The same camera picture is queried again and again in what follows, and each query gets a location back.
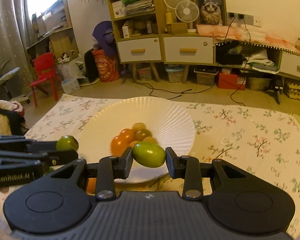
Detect red box under bench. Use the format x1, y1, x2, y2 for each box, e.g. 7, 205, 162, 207
217, 73, 245, 90

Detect tan longan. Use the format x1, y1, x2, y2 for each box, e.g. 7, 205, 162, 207
132, 122, 146, 133

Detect pink cloth on bench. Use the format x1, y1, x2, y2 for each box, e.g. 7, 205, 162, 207
197, 24, 300, 55

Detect small orange mandarin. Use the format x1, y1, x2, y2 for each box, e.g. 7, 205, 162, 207
86, 178, 97, 194

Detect orange red drum bucket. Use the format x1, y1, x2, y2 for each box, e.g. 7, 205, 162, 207
92, 49, 121, 82

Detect brown longan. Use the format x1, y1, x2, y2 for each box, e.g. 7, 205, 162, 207
128, 141, 139, 148

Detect wooden cabinet white drawers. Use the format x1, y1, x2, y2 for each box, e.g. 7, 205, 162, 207
108, 0, 216, 83

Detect purple plush toy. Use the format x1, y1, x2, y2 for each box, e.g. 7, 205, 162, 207
93, 21, 117, 56

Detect orange tomato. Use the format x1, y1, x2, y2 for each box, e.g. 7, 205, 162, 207
119, 128, 135, 145
110, 135, 128, 157

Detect low wooden tv bench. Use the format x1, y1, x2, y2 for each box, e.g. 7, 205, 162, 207
214, 40, 300, 79

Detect brownish yellow tomato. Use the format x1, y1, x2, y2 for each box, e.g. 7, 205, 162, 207
135, 129, 152, 141

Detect small dark green tomato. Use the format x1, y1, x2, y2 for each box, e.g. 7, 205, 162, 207
56, 135, 79, 151

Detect white desk fan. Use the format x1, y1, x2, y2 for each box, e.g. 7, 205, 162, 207
175, 0, 199, 33

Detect framed cat picture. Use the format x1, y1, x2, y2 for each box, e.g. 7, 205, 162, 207
192, 0, 227, 25

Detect yellow-brown longan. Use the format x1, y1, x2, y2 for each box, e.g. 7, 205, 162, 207
143, 137, 158, 144

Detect large green oval tomato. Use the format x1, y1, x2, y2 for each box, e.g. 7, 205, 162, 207
133, 141, 166, 168

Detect white ribbed plate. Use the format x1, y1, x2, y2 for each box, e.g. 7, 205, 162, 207
78, 96, 196, 184

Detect red plastic chair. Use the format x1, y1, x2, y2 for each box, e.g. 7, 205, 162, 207
30, 53, 61, 107

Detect floral tablecloth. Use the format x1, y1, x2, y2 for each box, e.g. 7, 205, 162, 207
26, 95, 300, 239

